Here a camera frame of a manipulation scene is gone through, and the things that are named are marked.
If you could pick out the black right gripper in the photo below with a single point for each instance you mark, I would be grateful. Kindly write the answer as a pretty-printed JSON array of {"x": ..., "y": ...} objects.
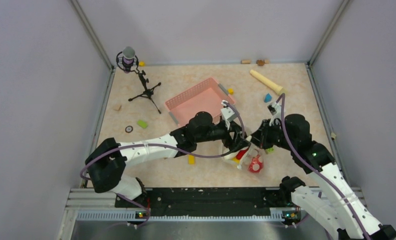
[{"x": 261, "y": 137}]

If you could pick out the blue toy block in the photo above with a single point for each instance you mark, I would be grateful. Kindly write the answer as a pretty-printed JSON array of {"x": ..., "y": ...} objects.
[{"x": 268, "y": 98}]

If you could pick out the small round token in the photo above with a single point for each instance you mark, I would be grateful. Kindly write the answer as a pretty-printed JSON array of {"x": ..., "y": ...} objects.
[{"x": 129, "y": 129}]

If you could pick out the green rectangular block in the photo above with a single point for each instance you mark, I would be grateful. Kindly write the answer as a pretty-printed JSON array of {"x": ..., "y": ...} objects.
[{"x": 143, "y": 124}]

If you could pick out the red chili pepper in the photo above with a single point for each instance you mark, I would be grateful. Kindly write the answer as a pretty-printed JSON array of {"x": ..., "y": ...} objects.
[{"x": 241, "y": 154}]

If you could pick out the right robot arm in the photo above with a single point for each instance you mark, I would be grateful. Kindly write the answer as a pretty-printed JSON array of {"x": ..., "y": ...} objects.
[{"x": 344, "y": 217}]

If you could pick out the beige wooden rolling pin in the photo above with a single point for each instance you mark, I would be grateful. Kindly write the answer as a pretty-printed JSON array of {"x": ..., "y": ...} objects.
[{"x": 278, "y": 89}]

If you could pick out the brown piece at back wall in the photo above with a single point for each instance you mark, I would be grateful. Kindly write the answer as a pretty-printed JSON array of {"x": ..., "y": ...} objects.
[{"x": 262, "y": 62}]

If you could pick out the cork at back wall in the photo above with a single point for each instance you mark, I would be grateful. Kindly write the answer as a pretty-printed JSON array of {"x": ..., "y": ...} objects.
[{"x": 246, "y": 61}]

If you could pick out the microphone on black tripod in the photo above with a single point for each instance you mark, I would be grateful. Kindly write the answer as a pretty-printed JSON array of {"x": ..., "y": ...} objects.
[{"x": 128, "y": 62}]

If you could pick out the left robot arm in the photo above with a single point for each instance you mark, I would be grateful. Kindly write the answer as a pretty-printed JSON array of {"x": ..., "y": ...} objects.
[{"x": 106, "y": 164}]

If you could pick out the green toy brick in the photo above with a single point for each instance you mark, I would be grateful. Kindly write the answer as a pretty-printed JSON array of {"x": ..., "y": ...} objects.
[{"x": 269, "y": 150}]

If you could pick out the white radish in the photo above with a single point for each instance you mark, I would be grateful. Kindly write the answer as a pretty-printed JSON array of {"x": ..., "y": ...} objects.
[{"x": 230, "y": 156}]

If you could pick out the red apple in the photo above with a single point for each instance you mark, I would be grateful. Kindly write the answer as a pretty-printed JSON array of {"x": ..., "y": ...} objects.
[{"x": 256, "y": 164}]

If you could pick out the clear dotted zip top bag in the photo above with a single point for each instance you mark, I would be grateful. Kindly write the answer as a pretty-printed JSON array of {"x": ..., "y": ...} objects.
[{"x": 244, "y": 163}]

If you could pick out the yellow toy block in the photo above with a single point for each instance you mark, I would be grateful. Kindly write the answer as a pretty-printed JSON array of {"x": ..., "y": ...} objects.
[{"x": 191, "y": 160}]

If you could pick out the yellow mango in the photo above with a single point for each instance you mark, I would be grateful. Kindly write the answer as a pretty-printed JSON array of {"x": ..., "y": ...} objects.
[{"x": 236, "y": 160}]

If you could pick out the light wooden block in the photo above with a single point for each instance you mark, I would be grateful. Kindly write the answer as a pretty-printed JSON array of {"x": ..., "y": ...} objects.
[{"x": 117, "y": 107}]

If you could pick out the pink plastic basket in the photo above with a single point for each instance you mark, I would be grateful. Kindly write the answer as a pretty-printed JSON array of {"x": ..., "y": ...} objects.
[{"x": 206, "y": 96}]

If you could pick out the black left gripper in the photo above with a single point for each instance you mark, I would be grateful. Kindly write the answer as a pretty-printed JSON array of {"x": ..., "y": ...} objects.
[{"x": 238, "y": 141}]

